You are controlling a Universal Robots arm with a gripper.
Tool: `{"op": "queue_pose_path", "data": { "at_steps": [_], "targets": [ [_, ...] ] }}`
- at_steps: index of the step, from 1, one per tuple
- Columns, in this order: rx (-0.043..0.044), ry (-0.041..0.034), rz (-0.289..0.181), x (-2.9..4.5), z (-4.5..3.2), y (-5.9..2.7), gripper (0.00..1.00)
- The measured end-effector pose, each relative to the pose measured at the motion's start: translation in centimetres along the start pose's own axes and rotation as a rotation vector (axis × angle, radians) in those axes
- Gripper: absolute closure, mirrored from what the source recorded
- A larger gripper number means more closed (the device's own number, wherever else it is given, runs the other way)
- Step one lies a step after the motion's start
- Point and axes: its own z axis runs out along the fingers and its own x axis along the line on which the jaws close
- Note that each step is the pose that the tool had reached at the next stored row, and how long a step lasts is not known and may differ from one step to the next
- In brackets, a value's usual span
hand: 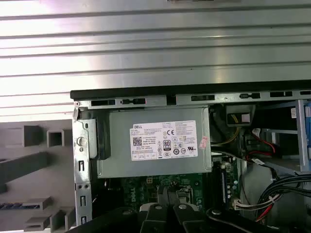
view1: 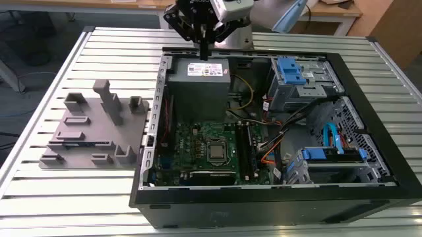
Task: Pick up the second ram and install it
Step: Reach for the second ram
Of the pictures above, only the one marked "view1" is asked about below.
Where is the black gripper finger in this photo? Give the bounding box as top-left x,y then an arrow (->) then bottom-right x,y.
163,6 -> 205,61
204,20 -> 239,61

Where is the black RAM slot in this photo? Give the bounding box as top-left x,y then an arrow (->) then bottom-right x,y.
235,121 -> 248,180

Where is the blue disk carrier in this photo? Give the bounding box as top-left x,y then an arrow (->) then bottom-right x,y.
276,57 -> 306,85
302,147 -> 368,164

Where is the wooden top desk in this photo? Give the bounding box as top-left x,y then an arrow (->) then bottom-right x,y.
0,0 -> 172,29
290,0 -> 363,37

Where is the grey power supply unit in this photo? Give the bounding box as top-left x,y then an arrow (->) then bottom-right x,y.
165,58 -> 231,119

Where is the metal disk bay cage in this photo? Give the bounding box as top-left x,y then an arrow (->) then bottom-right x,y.
283,145 -> 391,185
268,56 -> 344,112

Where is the green motherboard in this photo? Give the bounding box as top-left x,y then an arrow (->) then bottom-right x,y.
153,120 -> 275,186

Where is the grey parts rack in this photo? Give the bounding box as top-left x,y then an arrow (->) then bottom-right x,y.
38,79 -> 151,171

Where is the silver CPU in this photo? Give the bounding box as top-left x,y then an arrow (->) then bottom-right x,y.
208,144 -> 228,158

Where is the wooden cabinet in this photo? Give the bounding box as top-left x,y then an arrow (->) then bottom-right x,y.
347,0 -> 422,73

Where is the CPU socket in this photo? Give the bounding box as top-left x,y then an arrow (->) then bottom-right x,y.
204,138 -> 232,166

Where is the white table leg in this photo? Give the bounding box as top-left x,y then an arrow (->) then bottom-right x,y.
0,58 -> 28,93

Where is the black graphics card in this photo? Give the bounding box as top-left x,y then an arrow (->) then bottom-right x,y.
188,170 -> 239,186

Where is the black open PC case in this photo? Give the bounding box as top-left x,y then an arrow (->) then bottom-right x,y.
128,46 -> 422,229

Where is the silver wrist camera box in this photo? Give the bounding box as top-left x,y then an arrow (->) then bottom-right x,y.
211,0 -> 255,23

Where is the yellow wire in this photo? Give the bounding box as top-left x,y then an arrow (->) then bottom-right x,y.
229,74 -> 255,111

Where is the blue floor cable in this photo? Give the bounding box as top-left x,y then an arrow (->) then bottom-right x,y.
0,71 -> 57,117

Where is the orange wire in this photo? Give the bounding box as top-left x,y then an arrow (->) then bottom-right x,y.
260,145 -> 282,165

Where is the blue flat wire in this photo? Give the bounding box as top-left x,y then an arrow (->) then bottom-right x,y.
322,122 -> 346,155

